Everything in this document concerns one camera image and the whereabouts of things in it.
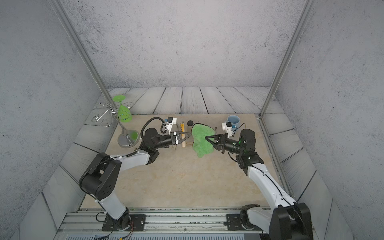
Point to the right aluminium corner post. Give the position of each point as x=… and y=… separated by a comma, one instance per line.
x=308, y=7

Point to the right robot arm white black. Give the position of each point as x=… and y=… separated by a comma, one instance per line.
x=288, y=219

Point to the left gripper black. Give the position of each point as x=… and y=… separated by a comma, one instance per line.
x=175, y=139

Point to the aluminium rail frame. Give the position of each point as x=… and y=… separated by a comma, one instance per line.
x=161, y=224

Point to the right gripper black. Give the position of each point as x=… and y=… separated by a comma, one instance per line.
x=221, y=145

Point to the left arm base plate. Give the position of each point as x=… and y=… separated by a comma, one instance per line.
x=136, y=222

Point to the left aluminium corner post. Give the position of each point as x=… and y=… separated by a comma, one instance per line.
x=69, y=28

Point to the aluminium corner post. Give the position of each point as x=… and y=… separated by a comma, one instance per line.
x=69, y=28
x=308, y=7

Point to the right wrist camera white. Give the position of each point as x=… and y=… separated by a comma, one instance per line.
x=229, y=128

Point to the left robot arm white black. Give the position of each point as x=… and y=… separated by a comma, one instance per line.
x=100, y=178

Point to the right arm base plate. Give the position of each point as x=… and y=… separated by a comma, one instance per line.
x=253, y=221

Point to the silver metal glass rack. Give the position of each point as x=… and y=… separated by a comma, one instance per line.
x=107, y=116

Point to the small jar black lid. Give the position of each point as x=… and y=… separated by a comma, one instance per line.
x=190, y=123

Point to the green plastic wine glass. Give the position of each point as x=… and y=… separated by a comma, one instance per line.
x=124, y=106

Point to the green microfiber rag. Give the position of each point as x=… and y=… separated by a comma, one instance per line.
x=201, y=146

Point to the light blue ceramic mug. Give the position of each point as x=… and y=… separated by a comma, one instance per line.
x=234, y=120

